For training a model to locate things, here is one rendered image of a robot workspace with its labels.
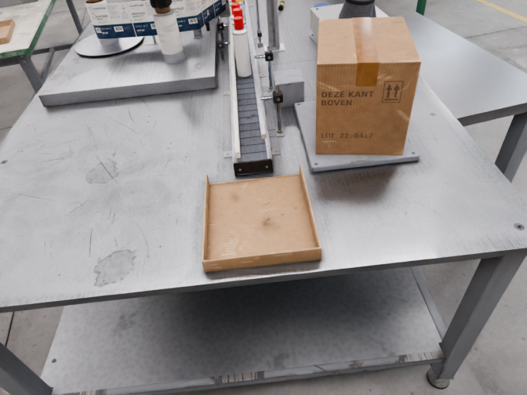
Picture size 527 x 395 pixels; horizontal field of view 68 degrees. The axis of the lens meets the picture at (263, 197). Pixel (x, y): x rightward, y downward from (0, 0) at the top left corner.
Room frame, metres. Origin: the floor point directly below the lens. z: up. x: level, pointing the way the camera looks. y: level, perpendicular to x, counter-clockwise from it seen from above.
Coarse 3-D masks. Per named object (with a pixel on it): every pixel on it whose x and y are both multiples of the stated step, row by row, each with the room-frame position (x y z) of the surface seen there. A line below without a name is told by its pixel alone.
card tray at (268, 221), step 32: (224, 192) 0.79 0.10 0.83; (256, 192) 0.78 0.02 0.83; (288, 192) 0.76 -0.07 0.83; (224, 224) 0.67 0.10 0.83; (256, 224) 0.66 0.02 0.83; (288, 224) 0.65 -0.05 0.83; (224, 256) 0.57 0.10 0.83; (256, 256) 0.53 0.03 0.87; (288, 256) 0.53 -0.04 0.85; (320, 256) 0.54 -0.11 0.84
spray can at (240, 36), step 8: (240, 16) 1.39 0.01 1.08; (240, 24) 1.37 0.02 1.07; (232, 32) 1.38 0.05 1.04; (240, 32) 1.36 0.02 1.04; (240, 40) 1.36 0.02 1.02; (240, 48) 1.36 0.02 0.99; (248, 48) 1.37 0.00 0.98; (240, 56) 1.36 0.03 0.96; (248, 56) 1.37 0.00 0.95; (240, 64) 1.36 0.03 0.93; (248, 64) 1.36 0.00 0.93; (240, 72) 1.36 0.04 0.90; (248, 72) 1.36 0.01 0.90
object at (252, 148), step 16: (240, 80) 1.34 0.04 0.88; (240, 96) 1.22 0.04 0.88; (240, 112) 1.12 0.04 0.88; (256, 112) 1.11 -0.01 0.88; (240, 128) 1.03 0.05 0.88; (256, 128) 1.02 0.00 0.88; (240, 144) 0.94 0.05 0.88; (256, 144) 0.93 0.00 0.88; (240, 160) 0.86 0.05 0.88; (256, 160) 0.86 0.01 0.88
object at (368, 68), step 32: (320, 32) 1.08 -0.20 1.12; (352, 32) 1.06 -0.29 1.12; (384, 32) 1.04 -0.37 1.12; (320, 64) 0.89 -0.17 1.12; (352, 64) 0.87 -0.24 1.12; (384, 64) 0.86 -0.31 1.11; (416, 64) 0.85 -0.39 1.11; (320, 96) 0.89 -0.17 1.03; (352, 96) 0.87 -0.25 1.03; (384, 96) 0.86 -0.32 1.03; (320, 128) 0.89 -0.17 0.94; (352, 128) 0.87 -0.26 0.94; (384, 128) 0.86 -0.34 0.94
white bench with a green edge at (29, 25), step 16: (48, 0) 3.04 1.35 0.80; (0, 16) 2.77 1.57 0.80; (16, 16) 2.73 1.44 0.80; (32, 16) 2.70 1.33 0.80; (48, 16) 2.97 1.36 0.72; (16, 32) 2.42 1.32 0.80; (32, 32) 2.39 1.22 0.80; (80, 32) 3.91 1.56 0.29; (0, 48) 2.19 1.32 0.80; (16, 48) 2.16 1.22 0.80; (32, 48) 2.21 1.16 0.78; (48, 48) 3.86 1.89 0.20; (64, 48) 3.88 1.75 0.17; (0, 64) 2.16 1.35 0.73; (32, 64) 2.20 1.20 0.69; (48, 64) 3.49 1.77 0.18; (32, 80) 2.17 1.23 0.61; (32, 96) 2.86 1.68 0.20
